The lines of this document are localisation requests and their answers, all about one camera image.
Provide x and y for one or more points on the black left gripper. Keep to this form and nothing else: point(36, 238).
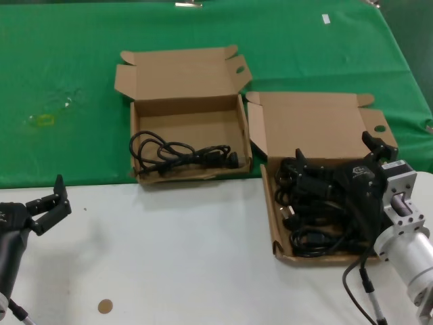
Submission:
point(10, 233)

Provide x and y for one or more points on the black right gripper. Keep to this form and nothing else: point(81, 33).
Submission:
point(360, 193)

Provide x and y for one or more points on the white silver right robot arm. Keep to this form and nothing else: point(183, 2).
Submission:
point(416, 250)

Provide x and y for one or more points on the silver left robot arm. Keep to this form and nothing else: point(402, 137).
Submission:
point(2, 301)

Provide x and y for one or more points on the brown cardboard box round cutout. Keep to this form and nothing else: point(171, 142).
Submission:
point(304, 118)

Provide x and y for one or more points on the brown cardboard box oval cutout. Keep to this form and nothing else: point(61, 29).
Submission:
point(186, 78)

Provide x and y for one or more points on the brown round sticker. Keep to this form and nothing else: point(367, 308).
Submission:
point(105, 306)

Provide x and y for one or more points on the white tape strip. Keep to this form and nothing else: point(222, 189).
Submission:
point(326, 19)

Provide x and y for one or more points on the green tablecloth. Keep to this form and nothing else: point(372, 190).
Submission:
point(67, 50)

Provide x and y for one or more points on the metal table clamp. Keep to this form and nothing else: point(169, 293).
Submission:
point(373, 2)

